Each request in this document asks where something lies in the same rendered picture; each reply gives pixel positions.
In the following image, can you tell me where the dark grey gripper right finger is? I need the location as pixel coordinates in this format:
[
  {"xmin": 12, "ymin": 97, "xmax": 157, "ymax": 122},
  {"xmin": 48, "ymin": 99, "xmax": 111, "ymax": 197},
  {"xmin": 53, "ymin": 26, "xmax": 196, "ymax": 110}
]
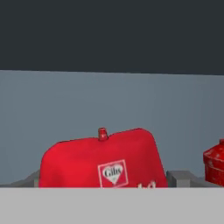
[{"xmin": 165, "ymin": 170, "xmax": 221, "ymax": 188}]

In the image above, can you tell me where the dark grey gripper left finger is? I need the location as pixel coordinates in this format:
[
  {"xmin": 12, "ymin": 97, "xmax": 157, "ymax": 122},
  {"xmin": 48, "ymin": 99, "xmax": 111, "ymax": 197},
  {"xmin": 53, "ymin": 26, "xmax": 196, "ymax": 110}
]
[{"xmin": 0, "ymin": 169, "xmax": 41, "ymax": 188}]

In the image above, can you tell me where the red shaker with white specks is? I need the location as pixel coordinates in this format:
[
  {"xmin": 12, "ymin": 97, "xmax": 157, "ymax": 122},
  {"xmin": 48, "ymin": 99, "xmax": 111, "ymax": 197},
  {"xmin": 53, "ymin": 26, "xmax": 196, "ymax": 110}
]
[{"xmin": 202, "ymin": 138, "xmax": 224, "ymax": 187}]

